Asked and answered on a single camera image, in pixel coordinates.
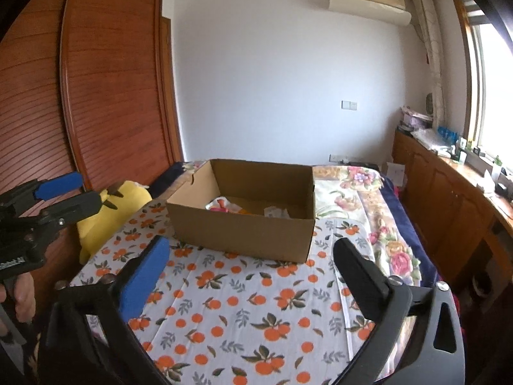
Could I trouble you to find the pale tied curtain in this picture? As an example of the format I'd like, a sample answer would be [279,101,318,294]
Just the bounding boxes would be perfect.
[411,0,447,129]

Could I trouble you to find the yellow plush toy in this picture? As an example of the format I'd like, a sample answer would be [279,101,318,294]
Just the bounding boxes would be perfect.
[77,180,153,265]

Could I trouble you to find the snack packets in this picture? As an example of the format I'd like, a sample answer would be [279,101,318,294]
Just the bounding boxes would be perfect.
[206,196,231,212]

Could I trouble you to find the long wooden cabinet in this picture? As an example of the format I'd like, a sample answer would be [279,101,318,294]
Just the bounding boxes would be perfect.
[392,128,513,289]

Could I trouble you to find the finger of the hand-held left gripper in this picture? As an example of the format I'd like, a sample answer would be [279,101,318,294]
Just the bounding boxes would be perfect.
[39,190,103,229]
[0,172,84,214]

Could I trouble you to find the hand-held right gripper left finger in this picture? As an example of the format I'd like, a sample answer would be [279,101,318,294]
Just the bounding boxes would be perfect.
[40,235,172,385]

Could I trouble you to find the wooden framed window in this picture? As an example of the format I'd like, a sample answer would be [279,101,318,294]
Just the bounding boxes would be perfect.
[449,0,513,161]

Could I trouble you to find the white tissue pack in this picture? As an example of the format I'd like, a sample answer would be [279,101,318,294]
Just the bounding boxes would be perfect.
[477,168,498,191]

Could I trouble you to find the wooden slatted wardrobe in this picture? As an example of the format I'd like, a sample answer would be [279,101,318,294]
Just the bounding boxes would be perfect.
[0,0,186,309]

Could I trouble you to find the white wall air conditioner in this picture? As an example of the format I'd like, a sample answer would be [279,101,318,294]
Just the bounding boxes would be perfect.
[329,0,413,25]

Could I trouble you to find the floral blanket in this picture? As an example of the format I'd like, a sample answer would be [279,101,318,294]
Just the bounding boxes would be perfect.
[176,160,421,289]

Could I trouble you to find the clear plastic bag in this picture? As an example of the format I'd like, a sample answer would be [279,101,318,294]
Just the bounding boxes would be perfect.
[413,127,450,149]

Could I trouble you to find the white paper bag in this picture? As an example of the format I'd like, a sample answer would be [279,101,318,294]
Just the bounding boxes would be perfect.
[385,161,405,187]

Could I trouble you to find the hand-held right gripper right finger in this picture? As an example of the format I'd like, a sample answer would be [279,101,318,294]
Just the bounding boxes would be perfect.
[332,237,466,385]

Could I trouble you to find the person's left hand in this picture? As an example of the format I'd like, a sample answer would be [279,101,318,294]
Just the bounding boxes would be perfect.
[0,275,38,325]

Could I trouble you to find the navy blue blanket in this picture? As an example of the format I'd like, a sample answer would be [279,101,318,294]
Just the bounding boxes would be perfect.
[379,172,442,285]

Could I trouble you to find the brown cardboard box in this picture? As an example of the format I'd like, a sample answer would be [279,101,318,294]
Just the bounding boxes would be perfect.
[165,159,316,264]

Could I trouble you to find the stack of pink boxes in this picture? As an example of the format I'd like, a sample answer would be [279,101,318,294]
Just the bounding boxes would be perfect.
[401,106,431,129]

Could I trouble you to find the orange fruit print tablecloth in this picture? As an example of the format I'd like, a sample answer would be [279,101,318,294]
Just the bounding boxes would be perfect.
[70,198,401,385]

